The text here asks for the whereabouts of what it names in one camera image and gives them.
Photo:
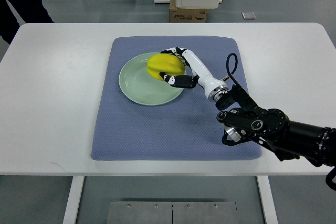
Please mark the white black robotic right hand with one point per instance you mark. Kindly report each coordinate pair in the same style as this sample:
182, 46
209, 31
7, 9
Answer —
214, 88

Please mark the yellow starfruit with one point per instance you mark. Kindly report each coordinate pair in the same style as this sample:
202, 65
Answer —
168, 64

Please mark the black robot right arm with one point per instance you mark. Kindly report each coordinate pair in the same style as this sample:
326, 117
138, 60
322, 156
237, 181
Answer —
244, 121

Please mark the light green plate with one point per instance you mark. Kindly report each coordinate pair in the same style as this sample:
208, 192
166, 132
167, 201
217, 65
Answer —
138, 86

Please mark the small grey floor plate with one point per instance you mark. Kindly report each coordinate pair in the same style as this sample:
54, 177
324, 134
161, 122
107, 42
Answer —
248, 16

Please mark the blue textured mat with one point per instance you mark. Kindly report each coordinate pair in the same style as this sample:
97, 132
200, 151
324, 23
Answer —
184, 129

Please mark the brown cardboard box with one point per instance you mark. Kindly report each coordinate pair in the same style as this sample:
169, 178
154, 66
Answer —
179, 15

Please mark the white right table leg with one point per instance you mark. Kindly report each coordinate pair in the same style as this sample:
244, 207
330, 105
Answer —
267, 202

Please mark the white table leg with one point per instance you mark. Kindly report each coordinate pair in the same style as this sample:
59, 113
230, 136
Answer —
74, 198
267, 202

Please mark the white left table leg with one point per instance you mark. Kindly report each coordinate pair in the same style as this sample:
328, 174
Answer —
74, 198

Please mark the person in dark clothes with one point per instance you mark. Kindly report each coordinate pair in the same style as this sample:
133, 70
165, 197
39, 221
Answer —
31, 11

